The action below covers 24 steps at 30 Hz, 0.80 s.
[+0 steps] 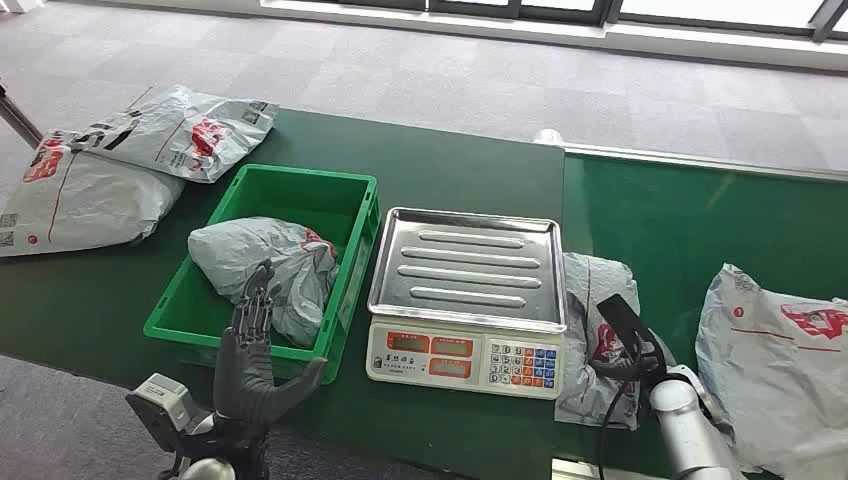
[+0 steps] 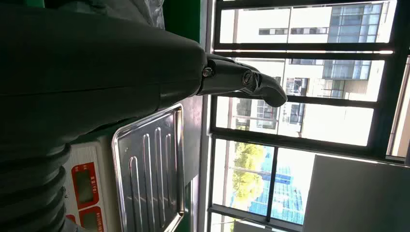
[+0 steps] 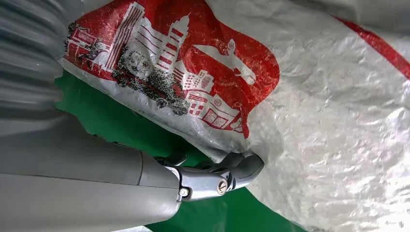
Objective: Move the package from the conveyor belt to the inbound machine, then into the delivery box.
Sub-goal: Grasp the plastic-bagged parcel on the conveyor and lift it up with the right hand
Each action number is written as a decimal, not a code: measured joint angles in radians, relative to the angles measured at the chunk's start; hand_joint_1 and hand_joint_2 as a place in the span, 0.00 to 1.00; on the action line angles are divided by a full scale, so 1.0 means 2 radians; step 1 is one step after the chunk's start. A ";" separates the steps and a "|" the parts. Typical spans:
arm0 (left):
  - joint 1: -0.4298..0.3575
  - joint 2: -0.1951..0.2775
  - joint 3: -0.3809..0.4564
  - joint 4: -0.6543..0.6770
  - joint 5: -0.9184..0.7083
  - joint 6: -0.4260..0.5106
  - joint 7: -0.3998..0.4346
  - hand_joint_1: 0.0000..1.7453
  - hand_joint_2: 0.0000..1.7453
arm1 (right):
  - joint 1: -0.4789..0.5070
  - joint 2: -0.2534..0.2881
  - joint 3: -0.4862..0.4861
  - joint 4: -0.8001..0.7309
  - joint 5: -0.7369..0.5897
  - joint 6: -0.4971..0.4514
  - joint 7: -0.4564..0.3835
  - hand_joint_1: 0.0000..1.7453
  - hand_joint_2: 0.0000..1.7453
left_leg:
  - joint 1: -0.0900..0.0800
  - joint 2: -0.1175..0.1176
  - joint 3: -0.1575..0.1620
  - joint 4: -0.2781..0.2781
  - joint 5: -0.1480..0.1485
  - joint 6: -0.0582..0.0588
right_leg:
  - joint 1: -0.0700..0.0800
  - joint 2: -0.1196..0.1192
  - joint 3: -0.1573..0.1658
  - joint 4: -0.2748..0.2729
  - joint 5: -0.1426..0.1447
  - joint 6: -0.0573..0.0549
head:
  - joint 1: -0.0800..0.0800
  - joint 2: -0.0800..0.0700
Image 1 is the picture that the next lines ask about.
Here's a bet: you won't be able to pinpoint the dark green table mat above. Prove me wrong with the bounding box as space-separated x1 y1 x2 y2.
0 107 567 480

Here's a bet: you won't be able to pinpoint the green plastic crate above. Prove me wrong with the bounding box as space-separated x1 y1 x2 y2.
142 163 382 386

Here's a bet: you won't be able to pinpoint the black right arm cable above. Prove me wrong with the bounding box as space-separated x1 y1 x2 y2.
596 378 639 480

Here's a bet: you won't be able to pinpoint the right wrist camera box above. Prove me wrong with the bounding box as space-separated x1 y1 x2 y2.
596 293 667 372

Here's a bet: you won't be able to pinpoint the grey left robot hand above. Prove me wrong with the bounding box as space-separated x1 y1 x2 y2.
211 258 330 432

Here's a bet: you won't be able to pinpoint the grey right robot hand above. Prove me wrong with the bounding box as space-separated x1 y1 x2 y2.
589 351 666 387

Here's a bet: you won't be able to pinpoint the silver conveyor side rail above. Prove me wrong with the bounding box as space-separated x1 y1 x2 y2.
532 128 848 184
551 457 672 480

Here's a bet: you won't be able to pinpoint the grey parcel bag black labels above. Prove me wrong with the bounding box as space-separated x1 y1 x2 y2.
68 84 280 185

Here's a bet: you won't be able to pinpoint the big flat grey parcel bag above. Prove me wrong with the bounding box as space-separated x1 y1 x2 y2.
0 128 187 259

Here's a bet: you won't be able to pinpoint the grey parcel bag red print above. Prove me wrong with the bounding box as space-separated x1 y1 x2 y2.
553 251 678 432

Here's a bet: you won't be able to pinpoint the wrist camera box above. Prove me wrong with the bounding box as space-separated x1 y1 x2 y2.
596 293 667 372
125 372 203 455

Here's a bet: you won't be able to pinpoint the white electronic scale steel tray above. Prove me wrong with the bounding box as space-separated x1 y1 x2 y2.
364 206 569 401

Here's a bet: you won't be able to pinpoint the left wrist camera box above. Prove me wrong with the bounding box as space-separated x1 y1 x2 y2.
125 372 203 455

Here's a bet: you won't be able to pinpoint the crumpled grey parcel bag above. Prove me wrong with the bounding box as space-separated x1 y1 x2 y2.
187 216 340 350

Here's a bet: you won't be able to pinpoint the dark window frame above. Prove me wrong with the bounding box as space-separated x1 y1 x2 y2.
261 0 848 45

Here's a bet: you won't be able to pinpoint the dark metal stand leg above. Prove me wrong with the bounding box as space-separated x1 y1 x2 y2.
0 82 45 151

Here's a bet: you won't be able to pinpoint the large grey parcel bag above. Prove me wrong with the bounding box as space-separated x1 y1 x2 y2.
694 262 848 480

